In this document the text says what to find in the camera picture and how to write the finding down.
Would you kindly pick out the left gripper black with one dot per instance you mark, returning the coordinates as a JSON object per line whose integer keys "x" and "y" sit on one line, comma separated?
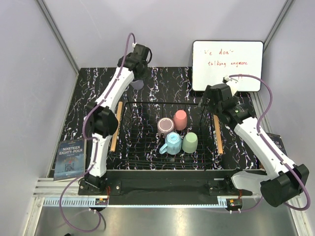
{"x": 142, "y": 76}

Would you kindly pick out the black wire dish rack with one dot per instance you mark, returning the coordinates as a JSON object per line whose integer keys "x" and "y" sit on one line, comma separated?
{"x": 139, "y": 142}

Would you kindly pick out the light blue ceramic mug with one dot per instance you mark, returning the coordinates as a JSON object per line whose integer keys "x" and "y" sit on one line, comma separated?
{"x": 172, "y": 145}

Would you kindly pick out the Tale of Two Cities book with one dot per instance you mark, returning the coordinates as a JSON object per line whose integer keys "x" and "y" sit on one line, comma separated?
{"x": 278, "y": 141}

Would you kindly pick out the left wooden rack handle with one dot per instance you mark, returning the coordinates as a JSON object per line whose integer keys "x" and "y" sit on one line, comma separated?
{"x": 115, "y": 136}

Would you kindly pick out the white cable duct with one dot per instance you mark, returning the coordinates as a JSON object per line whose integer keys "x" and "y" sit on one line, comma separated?
{"x": 75, "y": 202}

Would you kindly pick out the white whiteboard black frame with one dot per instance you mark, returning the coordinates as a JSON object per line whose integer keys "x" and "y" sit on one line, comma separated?
{"x": 213, "y": 60}

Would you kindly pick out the pink plastic cup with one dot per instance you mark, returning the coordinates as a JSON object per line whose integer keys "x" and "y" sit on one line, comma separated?
{"x": 180, "y": 120}

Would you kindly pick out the mauve ceramic mug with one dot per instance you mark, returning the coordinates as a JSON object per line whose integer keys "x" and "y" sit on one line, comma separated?
{"x": 165, "y": 126}

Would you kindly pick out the black marble pattern mat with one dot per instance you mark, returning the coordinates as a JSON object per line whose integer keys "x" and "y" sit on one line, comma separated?
{"x": 173, "y": 84}

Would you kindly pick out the wooden rack handle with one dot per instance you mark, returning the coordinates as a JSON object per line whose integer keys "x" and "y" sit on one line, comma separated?
{"x": 115, "y": 136}
{"x": 218, "y": 135}

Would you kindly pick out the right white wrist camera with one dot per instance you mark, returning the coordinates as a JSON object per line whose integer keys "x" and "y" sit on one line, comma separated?
{"x": 232, "y": 83}

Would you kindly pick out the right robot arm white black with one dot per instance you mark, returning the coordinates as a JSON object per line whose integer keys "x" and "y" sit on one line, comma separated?
{"x": 284, "y": 179}

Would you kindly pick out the green plastic cup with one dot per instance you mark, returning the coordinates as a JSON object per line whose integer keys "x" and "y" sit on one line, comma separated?
{"x": 190, "y": 142}

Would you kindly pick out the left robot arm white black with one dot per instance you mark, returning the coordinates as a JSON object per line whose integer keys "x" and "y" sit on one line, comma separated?
{"x": 100, "y": 124}

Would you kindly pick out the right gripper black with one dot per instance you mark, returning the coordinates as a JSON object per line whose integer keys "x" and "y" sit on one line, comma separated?
{"x": 207, "y": 94}

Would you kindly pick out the lavender plastic cup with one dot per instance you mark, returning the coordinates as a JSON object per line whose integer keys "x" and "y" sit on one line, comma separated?
{"x": 137, "y": 85}

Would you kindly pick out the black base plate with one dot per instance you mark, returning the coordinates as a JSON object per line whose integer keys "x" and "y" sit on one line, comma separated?
{"x": 164, "y": 188}

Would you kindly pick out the right wooden rack handle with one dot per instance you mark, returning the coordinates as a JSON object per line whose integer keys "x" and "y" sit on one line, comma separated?
{"x": 218, "y": 135}

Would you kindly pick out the Nineteen Eighty-Four book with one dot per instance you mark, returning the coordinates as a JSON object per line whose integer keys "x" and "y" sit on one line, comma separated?
{"x": 70, "y": 161}

